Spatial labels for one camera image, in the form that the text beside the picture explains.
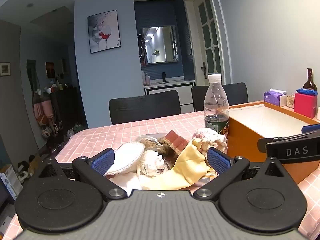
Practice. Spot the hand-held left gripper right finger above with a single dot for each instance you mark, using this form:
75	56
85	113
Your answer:
218	160

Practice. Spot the brown plush toy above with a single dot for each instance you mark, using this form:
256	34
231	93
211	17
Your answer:
155	146

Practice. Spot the blue packet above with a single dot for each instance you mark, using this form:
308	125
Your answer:
307	91

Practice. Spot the pink white crocheted piece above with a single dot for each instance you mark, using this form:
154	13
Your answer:
210	137

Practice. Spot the black chair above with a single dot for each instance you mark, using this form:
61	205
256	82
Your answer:
145	107
237	95

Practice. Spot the cardboard box on floor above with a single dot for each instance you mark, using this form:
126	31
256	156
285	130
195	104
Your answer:
10	182

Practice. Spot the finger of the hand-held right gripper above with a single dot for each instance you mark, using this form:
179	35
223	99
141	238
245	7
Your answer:
275	140
311	128

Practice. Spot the wall mirror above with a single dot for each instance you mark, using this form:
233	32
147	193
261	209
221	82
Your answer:
160	45

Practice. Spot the white glazed door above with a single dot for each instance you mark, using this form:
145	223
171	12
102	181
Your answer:
210	42

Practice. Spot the pink bottles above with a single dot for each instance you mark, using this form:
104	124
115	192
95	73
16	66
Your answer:
145	78

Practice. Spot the black cabinet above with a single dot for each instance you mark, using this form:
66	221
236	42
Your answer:
67	107

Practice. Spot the yellow cloth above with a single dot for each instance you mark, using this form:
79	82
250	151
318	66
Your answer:
185	165

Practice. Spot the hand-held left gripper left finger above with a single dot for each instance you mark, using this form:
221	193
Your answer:
102	161

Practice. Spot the black faucet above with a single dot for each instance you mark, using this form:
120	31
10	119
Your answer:
164	77

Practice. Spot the small wooden speaker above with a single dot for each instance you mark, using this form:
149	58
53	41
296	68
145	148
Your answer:
290	101

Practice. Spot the brown sponge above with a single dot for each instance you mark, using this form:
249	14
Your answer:
175	140

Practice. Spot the white round pad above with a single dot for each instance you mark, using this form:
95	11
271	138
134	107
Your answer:
125	157

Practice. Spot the dark framed picture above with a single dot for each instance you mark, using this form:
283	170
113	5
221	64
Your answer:
50	70

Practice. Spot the red box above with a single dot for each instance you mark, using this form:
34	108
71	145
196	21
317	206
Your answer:
305	105

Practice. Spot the purple tissue pack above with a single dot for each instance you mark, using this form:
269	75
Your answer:
273	97

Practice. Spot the pink checked tablecloth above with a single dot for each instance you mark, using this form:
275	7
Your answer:
140	130

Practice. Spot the dark glass bottle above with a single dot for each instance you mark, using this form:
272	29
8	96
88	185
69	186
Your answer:
310	82

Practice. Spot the wine glass painting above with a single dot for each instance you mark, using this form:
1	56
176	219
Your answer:
103	31

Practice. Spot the orange cardboard box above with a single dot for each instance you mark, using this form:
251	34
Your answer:
245	140

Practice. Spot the small framed picture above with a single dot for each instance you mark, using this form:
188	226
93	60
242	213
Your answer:
5	69

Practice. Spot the clear plastic water bottle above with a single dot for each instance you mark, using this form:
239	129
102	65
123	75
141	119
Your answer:
216	100

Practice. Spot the hanging bags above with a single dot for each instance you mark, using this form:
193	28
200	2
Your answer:
45	115

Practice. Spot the white vanity counter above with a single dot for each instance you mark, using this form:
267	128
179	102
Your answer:
170	90

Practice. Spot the white paper towel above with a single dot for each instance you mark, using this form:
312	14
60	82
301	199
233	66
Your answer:
151	162

